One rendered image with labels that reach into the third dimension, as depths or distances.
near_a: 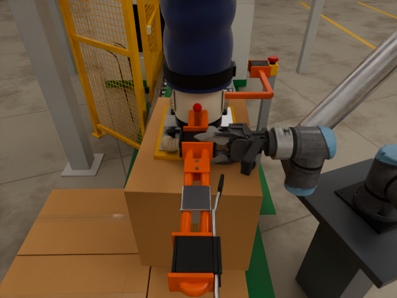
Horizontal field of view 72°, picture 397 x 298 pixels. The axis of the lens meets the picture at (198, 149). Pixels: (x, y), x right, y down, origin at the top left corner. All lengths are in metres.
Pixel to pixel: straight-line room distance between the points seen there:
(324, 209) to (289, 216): 0.94
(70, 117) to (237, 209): 1.74
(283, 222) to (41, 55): 2.03
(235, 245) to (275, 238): 1.10
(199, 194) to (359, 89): 0.55
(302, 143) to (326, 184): 0.66
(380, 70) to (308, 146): 0.29
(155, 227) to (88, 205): 0.70
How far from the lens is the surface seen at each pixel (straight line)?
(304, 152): 0.77
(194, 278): 0.48
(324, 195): 1.34
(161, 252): 1.04
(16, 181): 2.82
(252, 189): 0.81
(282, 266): 1.96
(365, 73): 0.90
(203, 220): 0.55
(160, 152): 0.91
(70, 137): 2.44
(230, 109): 1.15
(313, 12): 4.34
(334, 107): 0.91
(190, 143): 0.71
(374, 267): 1.19
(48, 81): 2.23
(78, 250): 1.41
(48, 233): 1.52
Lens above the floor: 1.65
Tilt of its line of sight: 38 degrees down
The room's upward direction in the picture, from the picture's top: straight up
